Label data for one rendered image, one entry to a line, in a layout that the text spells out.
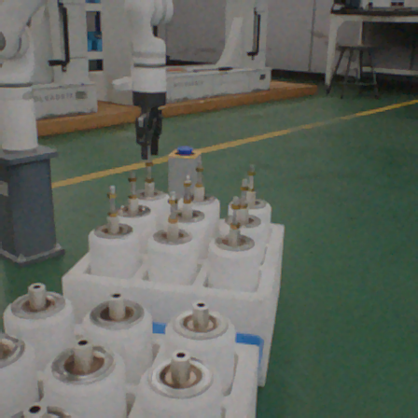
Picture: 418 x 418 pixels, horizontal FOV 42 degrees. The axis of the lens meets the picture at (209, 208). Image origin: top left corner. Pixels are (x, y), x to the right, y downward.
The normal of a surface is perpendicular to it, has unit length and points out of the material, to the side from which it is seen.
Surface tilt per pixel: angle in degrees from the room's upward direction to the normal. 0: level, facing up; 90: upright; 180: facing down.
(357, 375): 0
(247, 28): 90
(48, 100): 90
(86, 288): 90
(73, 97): 90
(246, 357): 0
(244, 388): 0
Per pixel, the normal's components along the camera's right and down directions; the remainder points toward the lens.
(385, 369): 0.02, -0.95
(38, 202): 0.75, 0.23
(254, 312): -0.19, 0.32
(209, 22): -0.66, 0.23
